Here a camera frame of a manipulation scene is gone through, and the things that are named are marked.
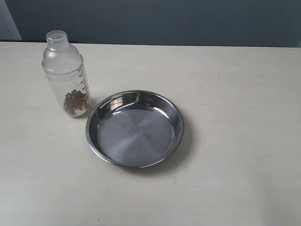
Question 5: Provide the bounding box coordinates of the clear plastic shaker bottle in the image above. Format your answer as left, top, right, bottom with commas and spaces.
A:
42, 30, 91, 112

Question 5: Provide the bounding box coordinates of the round stainless steel tray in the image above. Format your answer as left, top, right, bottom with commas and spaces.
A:
85, 90, 185, 169

